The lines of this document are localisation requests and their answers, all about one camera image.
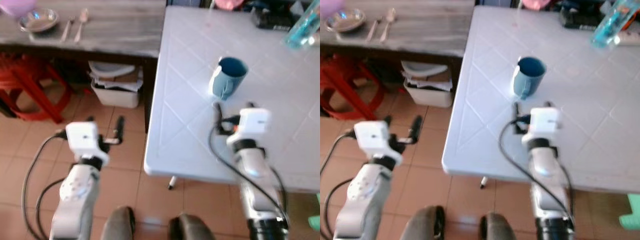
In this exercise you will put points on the black device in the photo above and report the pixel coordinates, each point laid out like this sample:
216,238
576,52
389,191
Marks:
580,16
272,17

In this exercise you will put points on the metal bowl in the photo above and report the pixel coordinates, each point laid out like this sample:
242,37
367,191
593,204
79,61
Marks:
38,21
346,20

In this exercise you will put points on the robot right leg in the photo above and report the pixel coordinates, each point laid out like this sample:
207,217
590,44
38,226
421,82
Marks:
500,229
190,229

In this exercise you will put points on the green plastic stool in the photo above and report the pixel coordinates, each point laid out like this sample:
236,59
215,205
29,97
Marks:
315,212
631,210

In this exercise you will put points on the robot left leg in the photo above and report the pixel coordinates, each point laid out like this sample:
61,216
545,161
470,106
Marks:
422,225
119,225

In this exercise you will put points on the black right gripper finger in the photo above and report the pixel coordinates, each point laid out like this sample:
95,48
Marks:
517,110
548,104
250,105
218,111

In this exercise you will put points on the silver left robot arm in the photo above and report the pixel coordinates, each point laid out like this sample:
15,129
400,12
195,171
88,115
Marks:
75,195
362,197

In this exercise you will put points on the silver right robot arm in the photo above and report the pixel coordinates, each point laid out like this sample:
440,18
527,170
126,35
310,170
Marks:
257,185
547,185

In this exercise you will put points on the white table leg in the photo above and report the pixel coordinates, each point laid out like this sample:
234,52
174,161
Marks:
171,183
483,182

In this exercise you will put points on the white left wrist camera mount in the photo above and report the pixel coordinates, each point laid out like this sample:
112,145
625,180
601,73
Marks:
372,137
82,137

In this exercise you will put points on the purple plastic container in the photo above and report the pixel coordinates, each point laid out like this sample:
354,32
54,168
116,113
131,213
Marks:
15,7
330,7

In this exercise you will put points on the white plastic table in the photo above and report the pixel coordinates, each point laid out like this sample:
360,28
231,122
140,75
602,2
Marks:
280,125
590,125

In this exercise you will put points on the red plastic stool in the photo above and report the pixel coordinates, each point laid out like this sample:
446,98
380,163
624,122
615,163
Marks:
345,85
30,85

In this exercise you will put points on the white bin with papers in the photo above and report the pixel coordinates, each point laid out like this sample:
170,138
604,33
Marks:
427,92
115,92

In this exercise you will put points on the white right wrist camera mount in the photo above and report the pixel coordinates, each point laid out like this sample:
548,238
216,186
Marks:
544,120
254,121

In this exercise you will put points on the robot leg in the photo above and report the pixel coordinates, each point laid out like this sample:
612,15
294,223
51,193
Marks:
422,225
119,225
190,229
500,229

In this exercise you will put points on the pink object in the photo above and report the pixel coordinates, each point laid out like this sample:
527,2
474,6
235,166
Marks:
229,4
536,4

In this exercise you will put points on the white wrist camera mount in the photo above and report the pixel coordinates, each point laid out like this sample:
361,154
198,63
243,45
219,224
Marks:
372,137
254,121
544,120
82,137

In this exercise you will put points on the blue mug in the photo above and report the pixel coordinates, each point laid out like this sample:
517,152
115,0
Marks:
231,77
530,77

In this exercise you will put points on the metal spoon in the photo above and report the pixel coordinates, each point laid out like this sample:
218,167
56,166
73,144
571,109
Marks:
389,19
82,20

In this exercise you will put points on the clear blue water bottle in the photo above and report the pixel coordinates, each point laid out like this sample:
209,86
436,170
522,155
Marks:
304,27
612,25

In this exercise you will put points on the grey wooden table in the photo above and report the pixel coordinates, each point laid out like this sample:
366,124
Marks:
430,30
120,30

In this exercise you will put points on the metal fork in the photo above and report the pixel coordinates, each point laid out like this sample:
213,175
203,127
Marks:
373,29
67,29

